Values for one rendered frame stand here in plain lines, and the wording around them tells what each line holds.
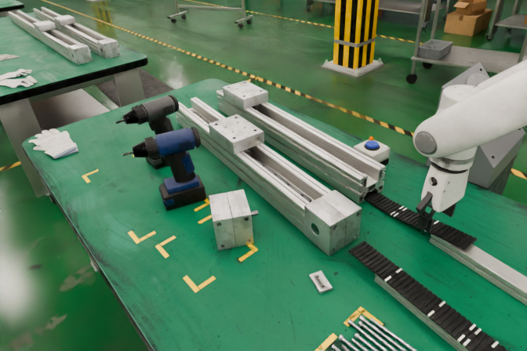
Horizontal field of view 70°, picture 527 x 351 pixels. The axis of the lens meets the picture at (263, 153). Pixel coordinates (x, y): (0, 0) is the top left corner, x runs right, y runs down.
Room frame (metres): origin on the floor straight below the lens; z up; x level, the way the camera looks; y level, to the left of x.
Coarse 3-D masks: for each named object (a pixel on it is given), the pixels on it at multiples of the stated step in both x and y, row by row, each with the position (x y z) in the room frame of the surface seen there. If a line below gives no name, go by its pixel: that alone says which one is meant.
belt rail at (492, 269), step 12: (432, 240) 0.63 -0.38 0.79; (456, 252) 0.58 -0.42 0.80; (468, 252) 0.57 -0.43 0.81; (480, 252) 0.57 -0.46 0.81; (468, 264) 0.56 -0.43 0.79; (480, 264) 0.54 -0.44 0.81; (492, 264) 0.53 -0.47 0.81; (504, 264) 0.53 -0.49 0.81; (492, 276) 0.51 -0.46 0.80; (504, 276) 0.50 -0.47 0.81; (516, 276) 0.50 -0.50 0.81; (504, 288) 0.49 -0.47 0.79; (516, 288) 0.47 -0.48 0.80
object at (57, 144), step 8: (40, 136) 1.27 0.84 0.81; (48, 136) 1.28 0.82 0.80; (56, 136) 1.28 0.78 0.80; (64, 136) 1.27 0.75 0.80; (40, 144) 1.22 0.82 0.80; (48, 144) 1.22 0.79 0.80; (56, 144) 1.22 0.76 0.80; (64, 144) 1.22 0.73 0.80; (72, 144) 1.21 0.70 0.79; (48, 152) 1.17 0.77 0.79; (56, 152) 1.16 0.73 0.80; (64, 152) 1.16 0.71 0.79; (72, 152) 1.17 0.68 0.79
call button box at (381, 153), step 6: (360, 144) 1.01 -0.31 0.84; (360, 150) 0.97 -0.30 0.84; (366, 150) 0.97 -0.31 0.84; (372, 150) 0.96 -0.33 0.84; (378, 150) 0.96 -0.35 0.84; (384, 150) 0.96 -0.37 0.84; (372, 156) 0.94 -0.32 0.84; (378, 156) 0.95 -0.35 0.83; (384, 156) 0.96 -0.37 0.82; (384, 162) 0.96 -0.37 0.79
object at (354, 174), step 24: (264, 120) 1.17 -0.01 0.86; (288, 120) 1.17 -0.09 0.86; (288, 144) 1.05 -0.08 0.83; (312, 144) 0.98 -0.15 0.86; (336, 144) 0.97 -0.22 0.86; (312, 168) 0.95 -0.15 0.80; (336, 168) 0.86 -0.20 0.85; (360, 168) 0.88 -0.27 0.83; (384, 168) 0.84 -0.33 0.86; (360, 192) 0.80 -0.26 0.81
